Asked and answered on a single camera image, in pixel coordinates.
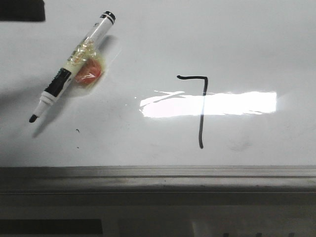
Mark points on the white black whiteboard marker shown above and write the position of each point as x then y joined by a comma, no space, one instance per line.
84,51

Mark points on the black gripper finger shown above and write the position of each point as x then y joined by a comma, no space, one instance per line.
22,10

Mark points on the white whiteboard with aluminium frame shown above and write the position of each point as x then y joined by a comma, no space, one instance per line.
198,96

